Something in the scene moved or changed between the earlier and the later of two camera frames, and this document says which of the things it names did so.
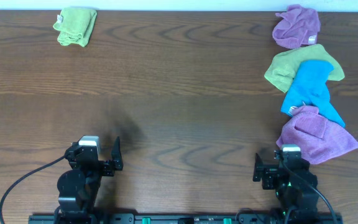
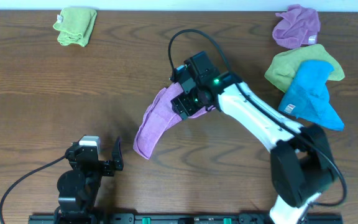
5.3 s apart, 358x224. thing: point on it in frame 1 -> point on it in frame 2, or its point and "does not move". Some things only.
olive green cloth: [283, 68] does not move
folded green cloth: [74, 25] does not move
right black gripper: [269, 173] -> [181, 104]
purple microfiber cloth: [319, 138] -> [160, 115]
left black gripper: [109, 167] does not move
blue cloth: [309, 88] does not move
